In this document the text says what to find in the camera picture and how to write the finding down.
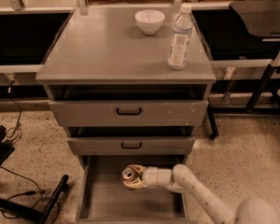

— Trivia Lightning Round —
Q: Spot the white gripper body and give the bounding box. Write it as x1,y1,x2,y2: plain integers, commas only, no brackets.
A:
142,167,158,188

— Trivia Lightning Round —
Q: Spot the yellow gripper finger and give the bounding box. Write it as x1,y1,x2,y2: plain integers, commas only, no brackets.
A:
123,179,147,189
128,165,146,176

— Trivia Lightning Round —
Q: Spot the orange soda can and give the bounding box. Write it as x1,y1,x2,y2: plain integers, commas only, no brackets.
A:
122,167,136,181

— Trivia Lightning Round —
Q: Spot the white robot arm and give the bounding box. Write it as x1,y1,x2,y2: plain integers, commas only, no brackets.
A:
122,164,280,224

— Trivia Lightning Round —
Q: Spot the grey open bottom drawer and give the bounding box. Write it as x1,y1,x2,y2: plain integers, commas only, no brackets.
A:
76,156,190,224

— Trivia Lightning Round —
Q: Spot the grey top drawer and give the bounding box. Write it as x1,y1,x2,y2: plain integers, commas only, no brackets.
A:
49,101,208,127

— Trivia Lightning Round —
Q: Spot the grey drawer cabinet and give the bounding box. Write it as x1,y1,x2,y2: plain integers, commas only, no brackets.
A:
36,7,216,162

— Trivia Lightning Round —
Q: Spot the clear plastic water bottle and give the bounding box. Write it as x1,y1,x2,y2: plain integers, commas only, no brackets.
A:
168,3,193,70

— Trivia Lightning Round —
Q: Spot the black chair base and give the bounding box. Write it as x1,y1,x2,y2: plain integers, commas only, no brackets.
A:
0,125,69,224

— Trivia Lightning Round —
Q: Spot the white ceramic bowl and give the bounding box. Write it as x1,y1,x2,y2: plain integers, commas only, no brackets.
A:
134,9,165,35

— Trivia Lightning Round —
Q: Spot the black cable on floor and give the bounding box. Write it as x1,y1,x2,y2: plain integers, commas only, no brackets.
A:
0,165,61,219

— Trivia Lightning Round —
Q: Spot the black hanging cable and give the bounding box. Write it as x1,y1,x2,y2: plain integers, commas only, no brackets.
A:
5,79,23,143

